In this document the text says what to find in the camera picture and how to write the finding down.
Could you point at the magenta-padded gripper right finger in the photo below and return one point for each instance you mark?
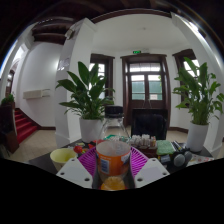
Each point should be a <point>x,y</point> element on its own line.
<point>150,170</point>

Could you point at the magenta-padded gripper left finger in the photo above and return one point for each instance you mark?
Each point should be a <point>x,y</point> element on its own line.
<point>77,171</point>

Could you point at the orange-labelled clear drink bottle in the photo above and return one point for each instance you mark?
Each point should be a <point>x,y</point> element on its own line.
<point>113,160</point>

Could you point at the pale yellow printed cup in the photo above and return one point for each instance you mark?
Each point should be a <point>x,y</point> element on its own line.
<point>61,156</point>

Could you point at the red box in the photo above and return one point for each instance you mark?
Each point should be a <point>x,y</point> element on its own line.
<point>80,149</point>

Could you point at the green cloth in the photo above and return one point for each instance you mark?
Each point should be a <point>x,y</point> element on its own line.
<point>166,147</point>

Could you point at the dark basket of packets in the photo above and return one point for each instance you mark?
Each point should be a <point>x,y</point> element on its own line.
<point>142,143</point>

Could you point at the black rounded device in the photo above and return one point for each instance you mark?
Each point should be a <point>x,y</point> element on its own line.
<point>180,160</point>

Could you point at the printed paper sheet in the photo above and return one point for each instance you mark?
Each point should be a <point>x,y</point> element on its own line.
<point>201,160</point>

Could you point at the red-carpeted stairs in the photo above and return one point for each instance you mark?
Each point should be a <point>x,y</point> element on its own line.
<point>25,125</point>

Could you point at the potted plant in white pot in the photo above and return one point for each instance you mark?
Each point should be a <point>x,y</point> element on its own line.
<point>200,100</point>
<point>88,96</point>

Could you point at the dark wooden glazed door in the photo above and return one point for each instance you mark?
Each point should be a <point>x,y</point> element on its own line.
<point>146,86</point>

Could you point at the small green plant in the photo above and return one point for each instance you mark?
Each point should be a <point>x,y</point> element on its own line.
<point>7,100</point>

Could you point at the dark-framed window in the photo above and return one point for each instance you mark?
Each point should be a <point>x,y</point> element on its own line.
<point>186,66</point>
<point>101,71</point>

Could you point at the green exit sign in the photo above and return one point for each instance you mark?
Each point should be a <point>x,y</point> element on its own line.
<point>137,52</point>

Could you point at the dark wooden stair post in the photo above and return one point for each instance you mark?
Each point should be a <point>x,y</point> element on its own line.
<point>8,128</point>

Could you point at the white wall heater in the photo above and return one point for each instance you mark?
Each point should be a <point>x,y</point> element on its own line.
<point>36,94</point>

